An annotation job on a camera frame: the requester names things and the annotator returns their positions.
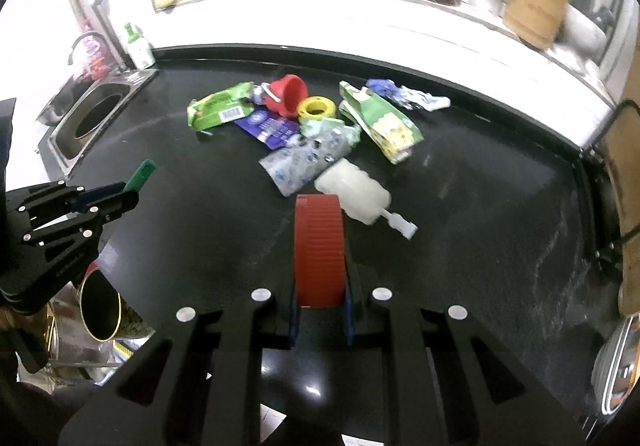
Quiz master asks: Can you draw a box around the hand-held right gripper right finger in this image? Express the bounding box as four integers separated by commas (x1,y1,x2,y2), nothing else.
344,260,586,446

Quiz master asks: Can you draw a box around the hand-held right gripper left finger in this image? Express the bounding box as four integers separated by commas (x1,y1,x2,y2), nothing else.
59,276,302,446

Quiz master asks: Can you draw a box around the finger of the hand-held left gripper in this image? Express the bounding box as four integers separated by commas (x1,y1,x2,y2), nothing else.
24,190,141,300
10,179,127,228

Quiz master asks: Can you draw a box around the stainless steel sink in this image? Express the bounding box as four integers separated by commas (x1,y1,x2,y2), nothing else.
37,69,160,177

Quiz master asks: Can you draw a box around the red ribbed lid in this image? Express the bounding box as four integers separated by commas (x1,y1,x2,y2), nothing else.
293,194,346,310

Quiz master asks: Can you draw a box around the green plastic piece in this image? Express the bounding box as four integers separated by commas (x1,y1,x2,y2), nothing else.
122,159,157,192

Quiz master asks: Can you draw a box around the translucent white plastic bottle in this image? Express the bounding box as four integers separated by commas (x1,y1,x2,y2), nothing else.
313,157,419,241

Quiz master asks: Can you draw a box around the green wet wipes packet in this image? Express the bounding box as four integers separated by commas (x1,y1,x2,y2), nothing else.
187,82,256,131

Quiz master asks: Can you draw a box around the purple foil packet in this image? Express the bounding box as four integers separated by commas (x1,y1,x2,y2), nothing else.
234,109,302,147

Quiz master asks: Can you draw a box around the green yellow carton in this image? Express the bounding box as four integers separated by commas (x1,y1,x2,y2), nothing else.
338,80,425,165

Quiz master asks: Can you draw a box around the gold rimmed metal cup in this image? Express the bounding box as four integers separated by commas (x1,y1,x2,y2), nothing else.
74,261,124,342

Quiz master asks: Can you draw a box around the red printed package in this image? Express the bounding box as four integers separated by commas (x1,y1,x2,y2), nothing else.
79,33,119,80

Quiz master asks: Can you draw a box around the white soap bottle green pump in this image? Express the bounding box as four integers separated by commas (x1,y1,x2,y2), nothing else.
123,22,156,70

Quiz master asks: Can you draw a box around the yellow tape roll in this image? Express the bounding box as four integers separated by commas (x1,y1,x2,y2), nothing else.
298,96,339,123

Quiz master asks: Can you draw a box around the red toy bucket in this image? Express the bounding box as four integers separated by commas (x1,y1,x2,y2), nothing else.
261,74,309,120

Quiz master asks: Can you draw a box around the crumpled blue white wrapper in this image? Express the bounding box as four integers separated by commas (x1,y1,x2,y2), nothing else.
366,78,451,112

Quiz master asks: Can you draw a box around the steel pot lid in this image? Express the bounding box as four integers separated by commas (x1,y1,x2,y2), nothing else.
589,311,640,417

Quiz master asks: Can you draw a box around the white ceramic pot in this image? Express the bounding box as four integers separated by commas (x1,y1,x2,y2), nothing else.
564,1,614,63

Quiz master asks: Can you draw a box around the black cable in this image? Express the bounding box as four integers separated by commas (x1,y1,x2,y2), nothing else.
581,101,640,257

